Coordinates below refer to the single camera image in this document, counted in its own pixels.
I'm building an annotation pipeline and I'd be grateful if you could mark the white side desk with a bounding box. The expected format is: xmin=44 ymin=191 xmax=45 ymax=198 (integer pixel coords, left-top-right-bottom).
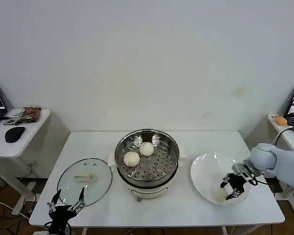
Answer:
xmin=267 ymin=114 xmax=294 ymax=216
xmin=0 ymin=108 xmax=51 ymax=216

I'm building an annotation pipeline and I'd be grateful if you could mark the brown snack bag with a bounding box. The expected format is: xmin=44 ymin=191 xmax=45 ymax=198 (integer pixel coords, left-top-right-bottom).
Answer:
xmin=22 ymin=106 xmax=42 ymax=122

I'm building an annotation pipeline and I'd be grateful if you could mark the white floor cable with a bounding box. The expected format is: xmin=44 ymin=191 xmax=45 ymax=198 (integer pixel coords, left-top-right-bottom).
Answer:
xmin=0 ymin=195 xmax=31 ymax=220

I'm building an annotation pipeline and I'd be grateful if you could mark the white steamed bun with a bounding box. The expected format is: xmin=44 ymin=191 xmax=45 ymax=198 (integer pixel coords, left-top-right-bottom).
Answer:
xmin=139 ymin=141 xmax=155 ymax=157
xmin=212 ymin=188 xmax=228 ymax=203
xmin=123 ymin=151 xmax=141 ymax=168

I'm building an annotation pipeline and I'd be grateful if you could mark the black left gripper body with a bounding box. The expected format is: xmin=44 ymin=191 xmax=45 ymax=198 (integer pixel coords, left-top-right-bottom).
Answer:
xmin=48 ymin=205 xmax=78 ymax=233

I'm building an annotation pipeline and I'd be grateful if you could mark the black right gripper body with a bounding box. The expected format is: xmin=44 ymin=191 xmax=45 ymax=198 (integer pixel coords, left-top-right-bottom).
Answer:
xmin=228 ymin=173 xmax=247 ymax=194

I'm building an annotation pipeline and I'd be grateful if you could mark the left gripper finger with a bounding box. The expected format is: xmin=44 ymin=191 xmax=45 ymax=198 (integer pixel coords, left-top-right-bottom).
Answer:
xmin=67 ymin=187 xmax=86 ymax=212
xmin=47 ymin=188 xmax=62 ymax=212

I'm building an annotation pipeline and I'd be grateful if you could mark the small dark gadget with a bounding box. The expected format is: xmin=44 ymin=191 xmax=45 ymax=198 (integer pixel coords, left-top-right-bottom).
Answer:
xmin=2 ymin=117 xmax=23 ymax=126

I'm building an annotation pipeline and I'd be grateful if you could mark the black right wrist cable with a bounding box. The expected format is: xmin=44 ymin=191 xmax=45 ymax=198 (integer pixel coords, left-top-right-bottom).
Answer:
xmin=250 ymin=176 xmax=268 ymax=186

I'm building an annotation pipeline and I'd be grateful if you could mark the white electric cooker base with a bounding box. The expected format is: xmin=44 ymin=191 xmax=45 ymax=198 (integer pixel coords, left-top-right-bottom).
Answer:
xmin=107 ymin=144 xmax=188 ymax=203

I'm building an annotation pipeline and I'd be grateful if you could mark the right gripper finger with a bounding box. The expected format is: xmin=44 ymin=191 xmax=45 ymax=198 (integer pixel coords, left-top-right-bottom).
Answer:
xmin=219 ymin=174 xmax=231 ymax=189
xmin=225 ymin=189 xmax=242 ymax=200

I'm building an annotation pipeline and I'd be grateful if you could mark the round glass lid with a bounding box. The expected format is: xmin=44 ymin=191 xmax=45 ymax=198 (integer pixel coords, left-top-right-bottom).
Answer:
xmin=56 ymin=158 xmax=113 ymax=208

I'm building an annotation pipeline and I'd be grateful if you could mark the black computer mouse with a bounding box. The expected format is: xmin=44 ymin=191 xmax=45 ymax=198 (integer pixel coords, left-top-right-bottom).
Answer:
xmin=4 ymin=126 xmax=26 ymax=143

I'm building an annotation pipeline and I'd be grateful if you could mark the perforated steel steamer basket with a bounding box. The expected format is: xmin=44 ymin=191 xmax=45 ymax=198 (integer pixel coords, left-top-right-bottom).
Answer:
xmin=114 ymin=129 xmax=180 ymax=188

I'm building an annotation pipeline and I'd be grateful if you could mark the round white plate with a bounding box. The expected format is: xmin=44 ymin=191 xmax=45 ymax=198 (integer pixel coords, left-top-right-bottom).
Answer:
xmin=190 ymin=153 xmax=252 ymax=207

